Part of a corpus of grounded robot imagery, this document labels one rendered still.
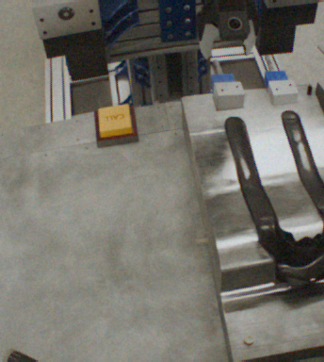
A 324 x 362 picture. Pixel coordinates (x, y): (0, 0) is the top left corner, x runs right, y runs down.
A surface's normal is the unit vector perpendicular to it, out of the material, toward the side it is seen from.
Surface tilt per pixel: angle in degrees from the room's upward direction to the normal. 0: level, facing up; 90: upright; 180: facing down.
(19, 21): 0
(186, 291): 0
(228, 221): 25
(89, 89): 0
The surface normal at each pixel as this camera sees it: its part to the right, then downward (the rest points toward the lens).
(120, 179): -0.06, -0.57
